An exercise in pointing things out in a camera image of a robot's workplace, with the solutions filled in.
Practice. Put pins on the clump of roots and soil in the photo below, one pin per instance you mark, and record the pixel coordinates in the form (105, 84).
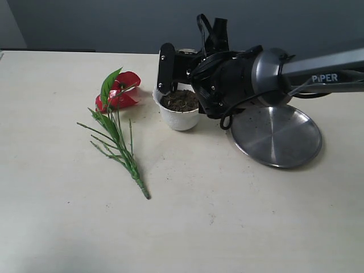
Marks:
(180, 101)

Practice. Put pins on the white scalloped flower pot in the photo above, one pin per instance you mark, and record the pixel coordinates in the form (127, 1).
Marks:
(178, 121)

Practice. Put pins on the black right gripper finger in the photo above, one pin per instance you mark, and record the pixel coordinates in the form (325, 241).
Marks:
(165, 68)

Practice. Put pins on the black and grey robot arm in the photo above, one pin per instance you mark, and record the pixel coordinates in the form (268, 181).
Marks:
(276, 77)

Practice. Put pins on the round stainless steel plate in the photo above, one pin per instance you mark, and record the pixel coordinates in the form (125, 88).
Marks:
(281, 137)

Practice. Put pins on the red artificial flower with stem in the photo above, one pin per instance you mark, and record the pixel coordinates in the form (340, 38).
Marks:
(113, 143)

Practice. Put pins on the black wrist camera on gripper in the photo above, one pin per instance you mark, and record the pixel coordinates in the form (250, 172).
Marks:
(217, 40)

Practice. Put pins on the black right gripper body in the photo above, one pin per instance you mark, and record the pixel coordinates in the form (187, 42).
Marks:
(219, 79)

